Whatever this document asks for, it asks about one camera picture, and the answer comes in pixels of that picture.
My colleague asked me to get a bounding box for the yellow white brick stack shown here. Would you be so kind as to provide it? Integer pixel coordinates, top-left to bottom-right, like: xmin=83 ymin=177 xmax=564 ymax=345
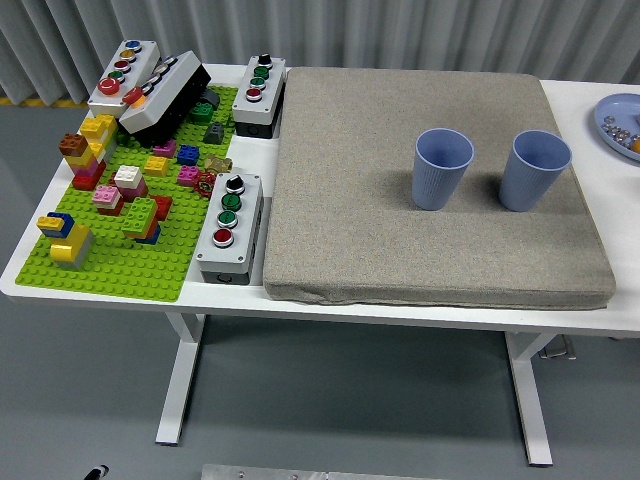
xmin=79 ymin=113 xmax=119 ymax=151

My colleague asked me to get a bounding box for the grey pleated curtain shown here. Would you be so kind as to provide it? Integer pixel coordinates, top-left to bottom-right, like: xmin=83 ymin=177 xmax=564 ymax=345
xmin=0 ymin=0 xmax=640 ymax=107

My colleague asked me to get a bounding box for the green orange red brick stack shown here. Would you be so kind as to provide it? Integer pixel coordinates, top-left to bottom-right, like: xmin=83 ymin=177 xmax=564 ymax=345
xmin=121 ymin=195 xmax=174 ymax=246

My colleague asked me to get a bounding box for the blue ribbed plastic cup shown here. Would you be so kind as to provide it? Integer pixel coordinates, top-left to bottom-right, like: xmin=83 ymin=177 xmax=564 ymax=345
xmin=411 ymin=127 xmax=475 ymax=212
xmin=498 ymin=129 xmax=573 ymax=213

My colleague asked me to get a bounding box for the blue yellow grey brick stack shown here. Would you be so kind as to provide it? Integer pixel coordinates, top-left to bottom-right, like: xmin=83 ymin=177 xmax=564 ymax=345
xmin=36 ymin=211 xmax=96 ymax=271

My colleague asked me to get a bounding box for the five-button white control box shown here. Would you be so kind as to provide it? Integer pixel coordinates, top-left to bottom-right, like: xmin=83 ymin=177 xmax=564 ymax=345
xmin=87 ymin=39 xmax=161 ymax=120

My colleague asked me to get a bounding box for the green studded baseplate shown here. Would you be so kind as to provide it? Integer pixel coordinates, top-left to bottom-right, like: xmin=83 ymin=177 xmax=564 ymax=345
xmin=14 ymin=84 xmax=240 ymax=304

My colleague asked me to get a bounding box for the green brick with grey arch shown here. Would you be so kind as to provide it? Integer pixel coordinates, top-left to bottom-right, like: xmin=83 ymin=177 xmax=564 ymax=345
xmin=187 ymin=89 xmax=224 ymax=124

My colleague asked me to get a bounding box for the pink white red brick stack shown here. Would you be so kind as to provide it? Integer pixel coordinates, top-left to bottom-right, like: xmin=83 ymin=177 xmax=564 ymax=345
xmin=91 ymin=184 xmax=125 ymax=217

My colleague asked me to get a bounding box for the tilted white black control box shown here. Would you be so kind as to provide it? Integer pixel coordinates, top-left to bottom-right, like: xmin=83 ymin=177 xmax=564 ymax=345
xmin=118 ymin=49 xmax=213 ymax=149

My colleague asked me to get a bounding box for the yellow floor tape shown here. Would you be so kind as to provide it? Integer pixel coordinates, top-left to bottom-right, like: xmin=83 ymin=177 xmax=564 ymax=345
xmin=0 ymin=97 xmax=91 ymax=109

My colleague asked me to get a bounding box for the grey-brown fabric mat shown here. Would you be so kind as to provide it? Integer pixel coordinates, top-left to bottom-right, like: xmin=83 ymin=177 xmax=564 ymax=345
xmin=263 ymin=67 xmax=617 ymax=311

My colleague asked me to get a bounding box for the grey metal bracket under table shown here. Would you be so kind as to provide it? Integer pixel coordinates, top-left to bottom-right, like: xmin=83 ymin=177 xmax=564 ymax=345
xmin=538 ymin=335 xmax=577 ymax=361

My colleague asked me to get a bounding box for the brown yellow red brick stack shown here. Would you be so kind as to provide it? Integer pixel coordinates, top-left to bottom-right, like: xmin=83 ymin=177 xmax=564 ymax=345
xmin=58 ymin=132 xmax=109 ymax=191

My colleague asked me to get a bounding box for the three-button grey control box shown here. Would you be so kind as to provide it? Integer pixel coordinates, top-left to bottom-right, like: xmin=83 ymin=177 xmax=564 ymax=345
xmin=231 ymin=53 xmax=288 ymax=139

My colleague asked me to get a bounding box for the four-button grey control box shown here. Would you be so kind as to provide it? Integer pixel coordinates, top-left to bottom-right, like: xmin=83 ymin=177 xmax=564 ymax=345
xmin=195 ymin=172 xmax=265 ymax=286

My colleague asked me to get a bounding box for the light blue plate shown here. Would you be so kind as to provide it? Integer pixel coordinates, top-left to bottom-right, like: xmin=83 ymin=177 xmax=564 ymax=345
xmin=593 ymin=92 xmax=640 ymax=162

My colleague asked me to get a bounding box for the white table leg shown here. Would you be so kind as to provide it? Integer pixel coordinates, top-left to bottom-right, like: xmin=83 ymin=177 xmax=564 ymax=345
xmin=503 ymin=330 xmax=554 ymax=468
xmin=154 ymin=312 xmax=206 ymax=446

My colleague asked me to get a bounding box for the brass valve with red handwheel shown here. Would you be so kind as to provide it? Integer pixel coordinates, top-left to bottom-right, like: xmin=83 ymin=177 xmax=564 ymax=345
xmin=193 ymin=154 xmax=234 ymax=198

